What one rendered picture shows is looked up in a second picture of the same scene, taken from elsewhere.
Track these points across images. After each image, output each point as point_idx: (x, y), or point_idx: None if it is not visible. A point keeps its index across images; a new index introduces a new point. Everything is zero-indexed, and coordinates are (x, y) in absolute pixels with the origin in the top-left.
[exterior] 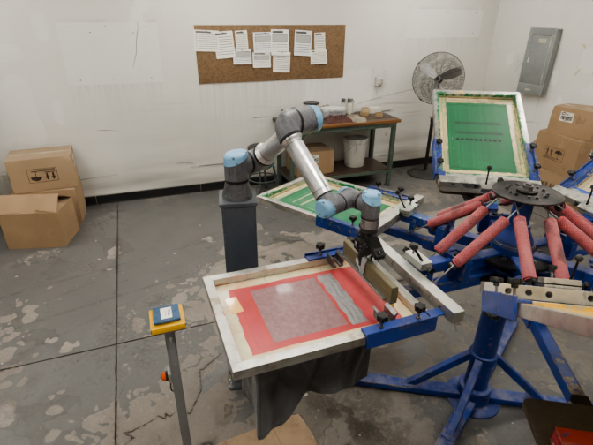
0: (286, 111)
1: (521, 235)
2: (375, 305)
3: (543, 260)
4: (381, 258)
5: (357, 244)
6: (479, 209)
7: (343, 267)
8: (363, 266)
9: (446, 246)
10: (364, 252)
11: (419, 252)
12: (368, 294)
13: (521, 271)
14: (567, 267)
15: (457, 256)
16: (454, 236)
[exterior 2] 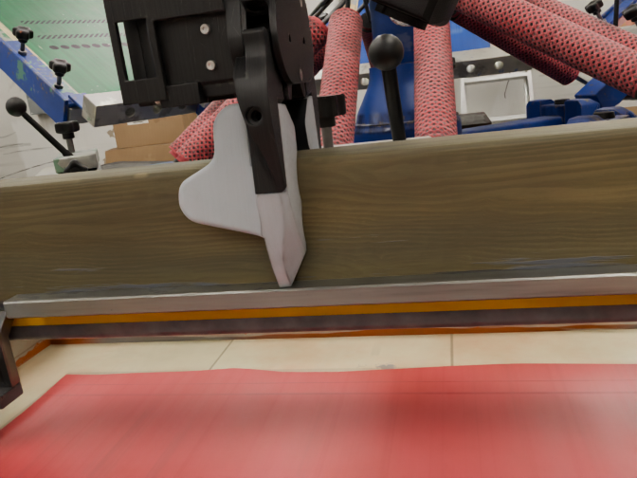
0: None
1: (518, 3)
2: (520, 424)
3: (485, 131)
4: (457, 0)
5: (161, 41)
6: (343, 16)
7: (23, 414)
8: (294, 191)
9: (352, 135)
10: (284, 49)
11: (340, 144)
12: (371, 411)
13: (616, 69)
14: (533, 124)
15: (431, 123)
16: (348, 97)
